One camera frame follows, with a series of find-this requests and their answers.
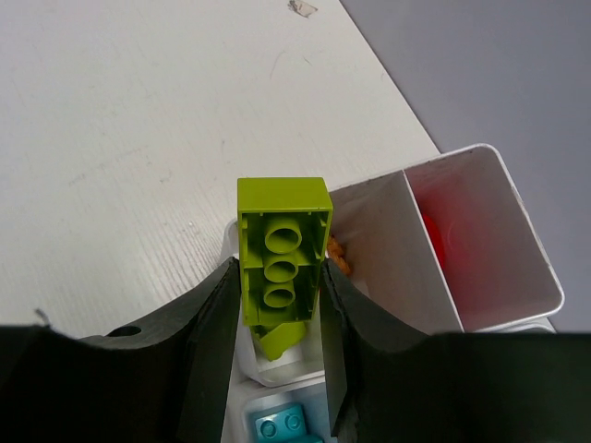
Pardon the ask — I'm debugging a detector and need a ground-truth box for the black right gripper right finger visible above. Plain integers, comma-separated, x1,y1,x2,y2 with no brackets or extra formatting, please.
320,261,590,442

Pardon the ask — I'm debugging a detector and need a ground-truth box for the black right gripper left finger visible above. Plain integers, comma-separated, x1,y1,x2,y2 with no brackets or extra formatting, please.
1,258,240,442

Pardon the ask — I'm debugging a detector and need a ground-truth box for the teal rectangular lego brick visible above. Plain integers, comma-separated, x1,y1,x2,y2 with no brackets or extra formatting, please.
248,402,323,443

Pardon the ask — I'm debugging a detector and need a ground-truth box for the brown lego plate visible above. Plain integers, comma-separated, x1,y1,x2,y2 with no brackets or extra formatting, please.
326,235,352,276

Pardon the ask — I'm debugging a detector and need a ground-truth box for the red rounded lego brick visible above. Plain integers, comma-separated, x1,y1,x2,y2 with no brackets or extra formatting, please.
421,212,446,269

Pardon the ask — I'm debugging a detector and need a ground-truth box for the lime green lego brick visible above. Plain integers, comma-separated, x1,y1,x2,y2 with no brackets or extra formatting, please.
236,177,333,361

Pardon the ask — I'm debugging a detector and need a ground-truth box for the white divided container right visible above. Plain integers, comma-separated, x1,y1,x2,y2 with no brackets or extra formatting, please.
221,360,337,442

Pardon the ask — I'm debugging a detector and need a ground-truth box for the white divided container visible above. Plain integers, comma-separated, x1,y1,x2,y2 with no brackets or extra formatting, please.
223,144,564,388
221,360,337,442

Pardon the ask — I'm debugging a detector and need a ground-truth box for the white divided container left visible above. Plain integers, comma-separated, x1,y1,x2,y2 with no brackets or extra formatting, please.
223,144,564,388

